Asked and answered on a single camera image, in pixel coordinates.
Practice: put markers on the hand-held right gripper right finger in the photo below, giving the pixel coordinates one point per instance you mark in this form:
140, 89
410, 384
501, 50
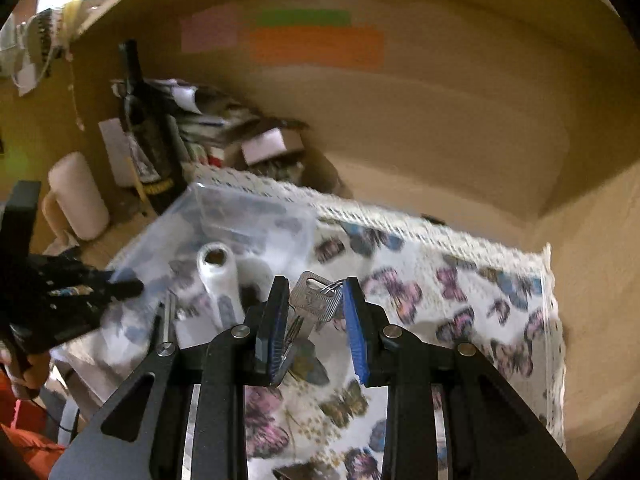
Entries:
355, 330

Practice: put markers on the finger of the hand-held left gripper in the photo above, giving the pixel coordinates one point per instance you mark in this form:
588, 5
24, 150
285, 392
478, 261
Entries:
115, 287
75, 320

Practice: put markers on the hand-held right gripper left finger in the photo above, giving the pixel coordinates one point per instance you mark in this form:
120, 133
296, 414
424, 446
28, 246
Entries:
272, 330

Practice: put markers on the silver key bunch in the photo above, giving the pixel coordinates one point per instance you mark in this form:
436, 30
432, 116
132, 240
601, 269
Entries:
312, 305

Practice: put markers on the white handheld tool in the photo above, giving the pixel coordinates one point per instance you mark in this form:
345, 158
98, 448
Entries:
215, 275

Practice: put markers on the clear plastic container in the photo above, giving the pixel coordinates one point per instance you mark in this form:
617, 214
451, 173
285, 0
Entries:
240, 215

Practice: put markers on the person's left hand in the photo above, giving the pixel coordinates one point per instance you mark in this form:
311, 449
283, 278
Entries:
30, 372

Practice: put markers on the beige mug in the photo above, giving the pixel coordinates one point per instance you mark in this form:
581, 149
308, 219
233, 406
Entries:
75, 195

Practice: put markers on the butterfly print tablecloth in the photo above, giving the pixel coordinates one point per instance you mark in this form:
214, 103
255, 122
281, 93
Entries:
450, 270

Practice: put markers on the white paper note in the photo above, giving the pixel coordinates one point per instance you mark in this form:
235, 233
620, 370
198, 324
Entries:
112, 150

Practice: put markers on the red cloth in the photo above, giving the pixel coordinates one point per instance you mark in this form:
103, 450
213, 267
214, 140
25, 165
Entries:
25, 445

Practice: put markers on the dark wine bottle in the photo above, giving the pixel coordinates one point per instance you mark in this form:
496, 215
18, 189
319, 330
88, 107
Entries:
150, 150

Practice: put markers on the white hanging tag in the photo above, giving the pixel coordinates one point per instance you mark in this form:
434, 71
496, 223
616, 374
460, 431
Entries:
25, 79

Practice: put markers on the cardboard box with white label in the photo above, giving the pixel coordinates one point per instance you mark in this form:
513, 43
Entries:
265, 142

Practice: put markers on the stack of books and magazines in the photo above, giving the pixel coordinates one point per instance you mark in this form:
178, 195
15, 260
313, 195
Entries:
215, 125

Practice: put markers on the yellow tassel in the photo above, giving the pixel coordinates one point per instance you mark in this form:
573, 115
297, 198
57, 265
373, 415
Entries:
72, 15

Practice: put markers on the pink sticky note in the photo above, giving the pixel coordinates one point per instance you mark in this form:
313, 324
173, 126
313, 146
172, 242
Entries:
209, 29

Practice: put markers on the orange sticky note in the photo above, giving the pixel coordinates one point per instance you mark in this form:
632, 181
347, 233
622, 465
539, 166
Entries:
317, 49

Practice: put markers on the green sticky note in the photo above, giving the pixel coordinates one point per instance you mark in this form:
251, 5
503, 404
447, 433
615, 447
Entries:
302, 18

